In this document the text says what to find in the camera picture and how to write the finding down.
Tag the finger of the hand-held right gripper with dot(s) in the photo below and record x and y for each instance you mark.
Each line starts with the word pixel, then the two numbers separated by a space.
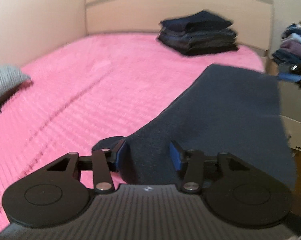
pixel 288 77
pixel 297 67

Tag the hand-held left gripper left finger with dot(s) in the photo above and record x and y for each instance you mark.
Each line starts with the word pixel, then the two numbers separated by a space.
pixel 121 156

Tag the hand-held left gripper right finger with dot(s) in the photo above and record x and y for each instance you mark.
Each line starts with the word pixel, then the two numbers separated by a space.
pixel 175 157

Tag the dark navy fleece pants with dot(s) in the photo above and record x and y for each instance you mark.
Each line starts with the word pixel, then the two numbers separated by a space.
pixel 215 110

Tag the pile of colourful clothes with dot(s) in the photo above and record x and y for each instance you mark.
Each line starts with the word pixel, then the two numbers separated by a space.
pixel 294 45

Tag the stack of folded dark clothes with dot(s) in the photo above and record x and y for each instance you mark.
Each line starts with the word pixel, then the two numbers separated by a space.
pixel 198 37

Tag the white bedside cabinet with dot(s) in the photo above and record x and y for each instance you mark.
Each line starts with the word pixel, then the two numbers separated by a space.
pixel 294 110

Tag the pink ribbed blanket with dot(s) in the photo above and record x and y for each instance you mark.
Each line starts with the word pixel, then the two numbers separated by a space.
pixel 78 92

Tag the grey checked pillow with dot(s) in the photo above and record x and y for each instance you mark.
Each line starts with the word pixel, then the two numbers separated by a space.
pixel 4 78

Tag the beige bed headboard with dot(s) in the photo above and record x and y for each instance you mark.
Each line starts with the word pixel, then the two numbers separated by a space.
pixel 128 15

